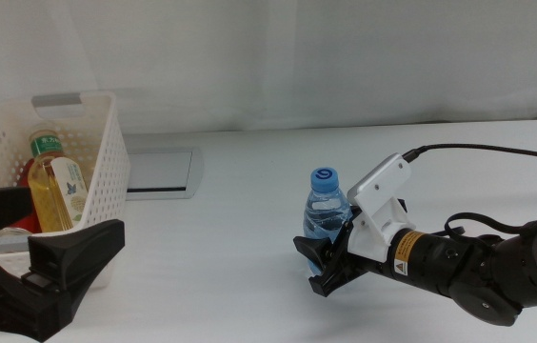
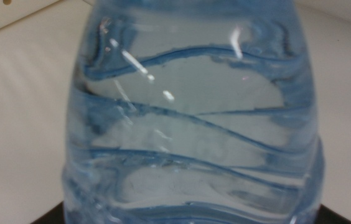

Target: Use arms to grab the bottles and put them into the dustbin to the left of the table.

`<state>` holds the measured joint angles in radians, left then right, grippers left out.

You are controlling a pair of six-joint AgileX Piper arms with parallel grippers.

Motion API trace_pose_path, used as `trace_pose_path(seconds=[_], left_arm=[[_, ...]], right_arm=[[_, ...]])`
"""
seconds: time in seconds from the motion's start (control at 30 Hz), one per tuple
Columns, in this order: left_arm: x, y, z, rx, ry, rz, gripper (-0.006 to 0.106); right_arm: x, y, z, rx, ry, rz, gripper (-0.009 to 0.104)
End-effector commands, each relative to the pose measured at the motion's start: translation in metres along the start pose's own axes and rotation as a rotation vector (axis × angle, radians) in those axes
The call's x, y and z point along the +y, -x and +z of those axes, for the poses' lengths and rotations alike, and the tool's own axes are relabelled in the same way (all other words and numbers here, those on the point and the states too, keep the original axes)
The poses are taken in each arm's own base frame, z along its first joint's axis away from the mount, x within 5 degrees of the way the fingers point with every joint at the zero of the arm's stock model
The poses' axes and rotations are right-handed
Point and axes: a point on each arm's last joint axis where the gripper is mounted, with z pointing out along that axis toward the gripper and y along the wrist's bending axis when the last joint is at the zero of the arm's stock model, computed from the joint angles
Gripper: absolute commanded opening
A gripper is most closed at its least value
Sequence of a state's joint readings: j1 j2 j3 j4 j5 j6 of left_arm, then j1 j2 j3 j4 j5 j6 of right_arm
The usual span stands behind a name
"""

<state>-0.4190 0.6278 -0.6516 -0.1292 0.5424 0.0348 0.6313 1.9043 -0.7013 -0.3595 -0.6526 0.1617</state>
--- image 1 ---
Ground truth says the clear water bottle blue cap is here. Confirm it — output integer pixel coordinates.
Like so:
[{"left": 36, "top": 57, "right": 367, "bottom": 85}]
[{"left": 302, "top": 166, "right": 353, "bottom": 275}]

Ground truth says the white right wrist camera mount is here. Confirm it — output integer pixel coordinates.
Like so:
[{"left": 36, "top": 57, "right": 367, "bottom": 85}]
[{"left": 347, "top": 152, "right": 417, "bottom": 264}]

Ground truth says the red soda can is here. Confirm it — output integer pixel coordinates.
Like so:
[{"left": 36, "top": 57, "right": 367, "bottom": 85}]
[{"left": 0, "top": 159, "right": 44, "bottom": 239}]

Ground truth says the black braided right camera cable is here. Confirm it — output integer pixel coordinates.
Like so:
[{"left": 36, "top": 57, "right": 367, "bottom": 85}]
[{"left": 401, "top": 142, "right": 537, "bottom": 178}]

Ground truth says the white perforated plastic basket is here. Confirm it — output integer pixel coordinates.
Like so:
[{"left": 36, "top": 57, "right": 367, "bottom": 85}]
[{"left": 0, "top": 91, "right": 131, "bottom": 290}]

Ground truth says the white cloth backdrop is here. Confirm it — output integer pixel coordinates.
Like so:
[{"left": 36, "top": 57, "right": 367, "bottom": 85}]
[{"left": 0, "top": 0, "right": 537, "bottom": 139}]

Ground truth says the yellow tea bottle white cap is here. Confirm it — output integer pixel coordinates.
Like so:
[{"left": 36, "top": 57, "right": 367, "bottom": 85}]
[{"left": 28, "top": 124, "right": 90, "bottom": 233}]

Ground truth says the silver table cable hatch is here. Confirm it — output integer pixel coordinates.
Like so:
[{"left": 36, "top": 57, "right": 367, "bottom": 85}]
[{"left": 125, "top": 146, "right": 206, "bottom": 201}]

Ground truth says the thin black right arm wire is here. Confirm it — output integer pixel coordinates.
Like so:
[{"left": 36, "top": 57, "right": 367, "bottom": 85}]
[{"left": 444, "top": 212, "right": 534, "bottom": 239}]

